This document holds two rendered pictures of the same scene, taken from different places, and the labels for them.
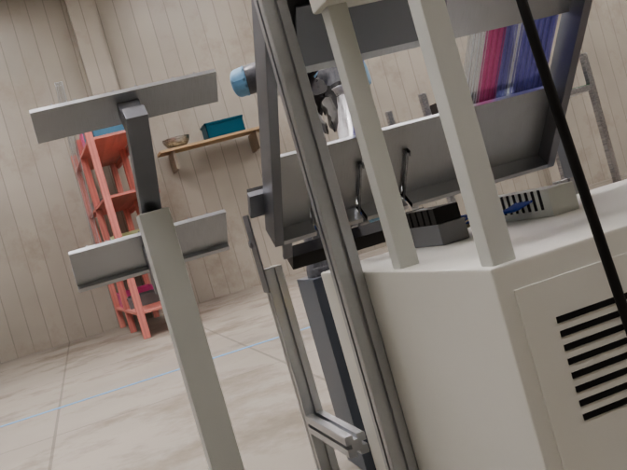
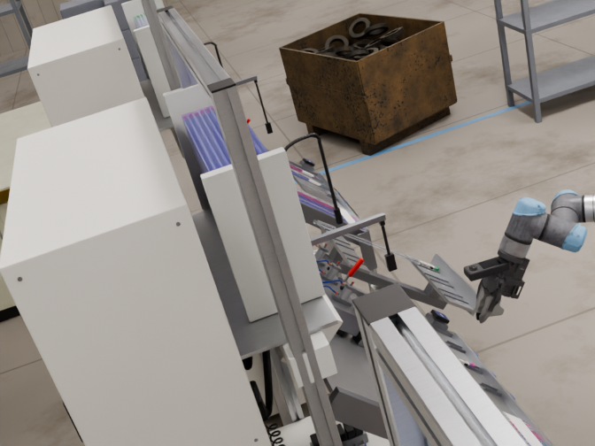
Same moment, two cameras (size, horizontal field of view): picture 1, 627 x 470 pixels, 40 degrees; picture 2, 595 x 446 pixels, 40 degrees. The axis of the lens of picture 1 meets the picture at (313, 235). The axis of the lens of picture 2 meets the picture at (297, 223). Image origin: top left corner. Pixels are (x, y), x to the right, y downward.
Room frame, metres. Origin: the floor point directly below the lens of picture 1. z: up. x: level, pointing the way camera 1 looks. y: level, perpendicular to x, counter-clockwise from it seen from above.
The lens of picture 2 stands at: (1.76, -1.96, 2.26)
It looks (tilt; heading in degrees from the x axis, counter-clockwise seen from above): 27 degrees down; 98
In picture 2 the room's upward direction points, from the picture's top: 16 degrees counter-clockwise
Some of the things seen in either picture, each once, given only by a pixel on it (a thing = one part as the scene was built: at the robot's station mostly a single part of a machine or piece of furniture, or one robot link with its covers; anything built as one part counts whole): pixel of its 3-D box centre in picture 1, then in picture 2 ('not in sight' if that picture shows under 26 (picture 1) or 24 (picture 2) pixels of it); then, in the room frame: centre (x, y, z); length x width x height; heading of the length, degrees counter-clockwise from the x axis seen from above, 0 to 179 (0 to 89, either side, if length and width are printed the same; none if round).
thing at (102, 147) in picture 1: (126, 228); not in sight; (8.98, 1.87, 1.08); 2.42 x 0.63 x 2.16; 15
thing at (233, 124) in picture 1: (222, 129); not in sight; (10.39, 0.71, 1.97); 0.48 x 0.36 x 0.19; 105
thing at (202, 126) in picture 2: not in sight; (242, 193); (1.43, -0.33, 1.52); 0.51 x 0.13 x 0.27; 106
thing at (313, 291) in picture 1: (359, 363); not in sight; (2.41, -0.03, 0.28); 0.18 x 0.18 x 0.55; 15
